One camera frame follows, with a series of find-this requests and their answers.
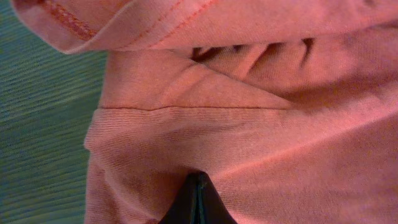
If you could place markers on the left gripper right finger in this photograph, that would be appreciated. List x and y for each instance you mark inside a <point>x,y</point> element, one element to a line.
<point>210,207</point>

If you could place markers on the orange t-shirt white print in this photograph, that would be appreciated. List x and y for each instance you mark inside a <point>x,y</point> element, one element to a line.
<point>289,106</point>

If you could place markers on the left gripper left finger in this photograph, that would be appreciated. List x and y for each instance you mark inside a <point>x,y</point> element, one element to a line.
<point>184,208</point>

